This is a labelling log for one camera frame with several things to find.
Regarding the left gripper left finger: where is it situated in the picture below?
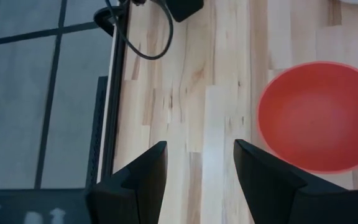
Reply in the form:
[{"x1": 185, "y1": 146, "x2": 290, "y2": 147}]
[{"x1": 85, "y1": 140, "x2": 168, "y2": 224}]

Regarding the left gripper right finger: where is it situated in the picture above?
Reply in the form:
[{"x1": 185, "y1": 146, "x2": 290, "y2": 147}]
[{"x1": 232, "y1": 138, "x2": 358, "y2": 224}]

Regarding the black cable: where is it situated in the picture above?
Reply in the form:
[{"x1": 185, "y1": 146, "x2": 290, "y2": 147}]
[{"x1": 103, "y1": 0, "x2": 175, "y2": 61}]

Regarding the black metal table frame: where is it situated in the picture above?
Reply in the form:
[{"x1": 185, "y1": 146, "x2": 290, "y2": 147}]
[{"x1": 93, "y1": 0, "x2": 132, "y2": 184}]

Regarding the red bowl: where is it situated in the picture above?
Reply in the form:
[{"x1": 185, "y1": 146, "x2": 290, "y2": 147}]
[{"x1": 255, "y1": 60, "x2": 358, "y2": 174}]

